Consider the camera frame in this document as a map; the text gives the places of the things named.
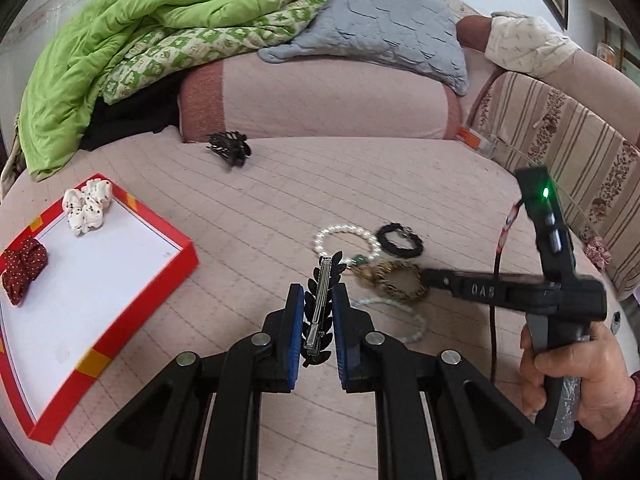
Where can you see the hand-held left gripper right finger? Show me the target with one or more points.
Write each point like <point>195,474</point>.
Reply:
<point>342,330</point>

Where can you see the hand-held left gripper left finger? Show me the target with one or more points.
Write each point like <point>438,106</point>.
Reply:
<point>295,330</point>

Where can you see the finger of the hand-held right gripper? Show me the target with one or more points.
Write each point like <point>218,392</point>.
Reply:
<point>480,289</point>

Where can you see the black leaf hair clip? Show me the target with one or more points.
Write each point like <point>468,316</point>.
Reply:
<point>317,305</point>

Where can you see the leopard print scrunchie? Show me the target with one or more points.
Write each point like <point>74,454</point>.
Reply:
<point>395,292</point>

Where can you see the pale bead strand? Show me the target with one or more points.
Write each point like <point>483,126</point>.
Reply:
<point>417,327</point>

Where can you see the black scrunchie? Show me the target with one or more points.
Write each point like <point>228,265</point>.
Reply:
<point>400,254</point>

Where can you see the red cardboard box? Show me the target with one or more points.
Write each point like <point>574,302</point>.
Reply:
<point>100,280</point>

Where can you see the person's right forearm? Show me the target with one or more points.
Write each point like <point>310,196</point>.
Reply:
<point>620,447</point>

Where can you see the person's right hand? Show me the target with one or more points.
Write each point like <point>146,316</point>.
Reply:
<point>607,380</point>

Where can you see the small floral scrunchie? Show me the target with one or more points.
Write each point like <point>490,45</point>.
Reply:
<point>598,254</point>

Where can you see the orange white packet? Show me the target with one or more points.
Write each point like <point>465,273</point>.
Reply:
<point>472,139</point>

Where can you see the striped floral cushion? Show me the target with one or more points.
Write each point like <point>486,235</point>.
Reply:
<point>575,145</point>

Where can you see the black claw hair clip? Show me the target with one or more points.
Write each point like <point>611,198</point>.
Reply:
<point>230,149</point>

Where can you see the pink bolster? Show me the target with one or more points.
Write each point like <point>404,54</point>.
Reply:
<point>320,100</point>

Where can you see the white cherry print scrunchie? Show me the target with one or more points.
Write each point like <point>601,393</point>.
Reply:
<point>85,210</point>

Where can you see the white floral cloth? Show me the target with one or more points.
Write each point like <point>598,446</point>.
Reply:
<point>530,45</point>

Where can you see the black cloth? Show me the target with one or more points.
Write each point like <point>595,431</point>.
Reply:
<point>130,120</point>

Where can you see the grey pillow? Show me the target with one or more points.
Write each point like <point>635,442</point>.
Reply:
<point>390,25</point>

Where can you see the red polka dot scrunchie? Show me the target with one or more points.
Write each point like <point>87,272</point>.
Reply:
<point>22,265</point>

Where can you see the beige cloth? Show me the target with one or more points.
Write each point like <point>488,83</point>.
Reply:
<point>11,160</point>

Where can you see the green quilt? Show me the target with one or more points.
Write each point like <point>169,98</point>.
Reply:
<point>125,35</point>

